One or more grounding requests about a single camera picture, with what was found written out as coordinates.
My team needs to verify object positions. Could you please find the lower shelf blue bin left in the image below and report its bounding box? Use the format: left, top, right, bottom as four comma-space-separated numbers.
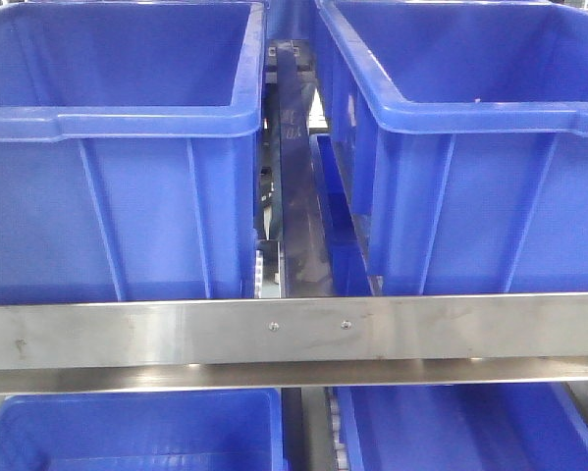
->
0, 389, 287, 470

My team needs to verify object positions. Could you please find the stainless steel shelf rail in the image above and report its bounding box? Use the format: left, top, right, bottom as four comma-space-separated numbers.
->
0, 293, 588, 394

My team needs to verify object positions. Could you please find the shelf blue bin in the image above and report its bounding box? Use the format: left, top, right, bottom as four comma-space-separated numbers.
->
0, 1, 266, 305
316, 1, 588, 295
0, 389, 287, 470
334, 383, 588, 470

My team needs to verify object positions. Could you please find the white roller conveyor track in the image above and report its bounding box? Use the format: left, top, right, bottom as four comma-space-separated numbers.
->
253, 249, 264, 299

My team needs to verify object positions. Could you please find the upper shelf blue bin left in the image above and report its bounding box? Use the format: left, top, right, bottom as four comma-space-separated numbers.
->
0, 1, 266, 305

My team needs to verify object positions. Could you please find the upper shelf blue bin right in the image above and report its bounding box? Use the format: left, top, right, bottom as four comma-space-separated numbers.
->
316, 1, 588, 295

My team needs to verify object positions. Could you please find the lower shelf blue bin right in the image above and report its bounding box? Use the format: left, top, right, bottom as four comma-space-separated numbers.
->
334, 383, 588, 470

